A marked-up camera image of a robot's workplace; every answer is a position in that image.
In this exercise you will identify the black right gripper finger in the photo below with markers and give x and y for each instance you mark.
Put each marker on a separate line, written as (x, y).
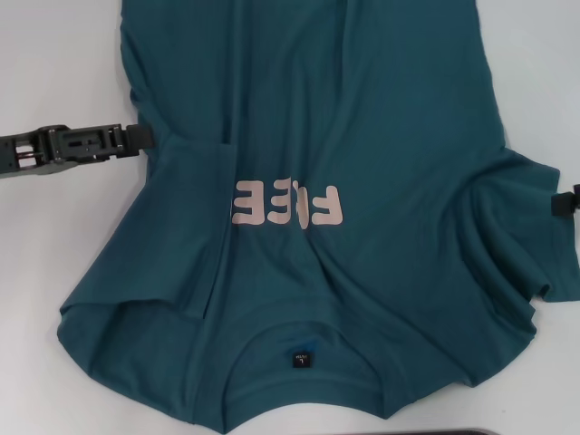
(562, 205)

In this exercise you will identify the teal t-shirt with pink lettering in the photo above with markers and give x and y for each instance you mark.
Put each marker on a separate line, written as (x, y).
(362, 113)

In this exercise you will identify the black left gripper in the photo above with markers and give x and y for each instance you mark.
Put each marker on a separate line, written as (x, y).
(27, 154)

